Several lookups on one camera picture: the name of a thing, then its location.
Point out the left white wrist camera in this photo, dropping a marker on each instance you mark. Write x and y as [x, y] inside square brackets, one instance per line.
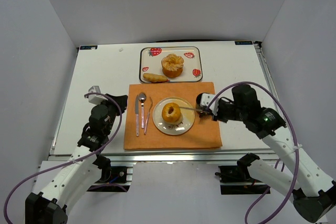
[94, 96]

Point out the pink handled fork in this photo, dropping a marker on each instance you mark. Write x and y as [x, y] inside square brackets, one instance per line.
[148, 116]

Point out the pink handled spoon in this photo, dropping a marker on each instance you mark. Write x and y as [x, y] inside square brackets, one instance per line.
[142, 99]

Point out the glazed ring donut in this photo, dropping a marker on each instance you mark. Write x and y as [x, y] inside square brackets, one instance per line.
[171, 112]

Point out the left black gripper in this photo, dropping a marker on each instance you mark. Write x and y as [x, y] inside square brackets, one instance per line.
[115, 100]

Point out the corner blue label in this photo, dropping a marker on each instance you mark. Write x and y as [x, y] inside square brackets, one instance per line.
[243, 42]
[88, 47]

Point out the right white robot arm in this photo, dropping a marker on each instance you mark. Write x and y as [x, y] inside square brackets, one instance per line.
[309, 189]

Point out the aluminium table frame rail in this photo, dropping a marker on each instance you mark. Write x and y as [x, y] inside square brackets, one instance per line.
[115, 67]

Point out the right corner blue label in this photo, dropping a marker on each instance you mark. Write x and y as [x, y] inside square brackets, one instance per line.
[243, 42]

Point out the twisted bread stick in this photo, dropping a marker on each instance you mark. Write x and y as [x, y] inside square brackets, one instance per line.
[155, 78]

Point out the cream two-tone plate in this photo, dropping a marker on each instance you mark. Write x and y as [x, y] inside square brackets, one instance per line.
[164, 127]

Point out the left corner blue label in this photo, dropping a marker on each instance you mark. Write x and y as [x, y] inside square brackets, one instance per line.
[88, 47]

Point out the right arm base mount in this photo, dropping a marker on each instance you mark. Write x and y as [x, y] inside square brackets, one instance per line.
[234, 182]

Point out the dark green mug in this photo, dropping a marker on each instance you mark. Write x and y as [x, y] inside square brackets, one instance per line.
[199, 105]

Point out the orange cloth placemat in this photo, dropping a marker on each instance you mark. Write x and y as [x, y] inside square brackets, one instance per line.
[204, 133]

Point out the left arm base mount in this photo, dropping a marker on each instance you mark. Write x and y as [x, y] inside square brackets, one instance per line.
[117, 179]

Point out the large sugared crown bun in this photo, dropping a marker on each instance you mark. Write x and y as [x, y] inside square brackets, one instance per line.
[172, 65]

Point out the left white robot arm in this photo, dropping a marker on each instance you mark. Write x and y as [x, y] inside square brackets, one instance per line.
[85, 167]

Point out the metal tongs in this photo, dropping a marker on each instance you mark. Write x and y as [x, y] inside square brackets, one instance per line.
[196, 110]

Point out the pale bagel bread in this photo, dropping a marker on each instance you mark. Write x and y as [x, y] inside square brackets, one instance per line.
[178, 121]

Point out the pink handled knife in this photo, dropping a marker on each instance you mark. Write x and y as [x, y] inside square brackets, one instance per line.
[136, 109]

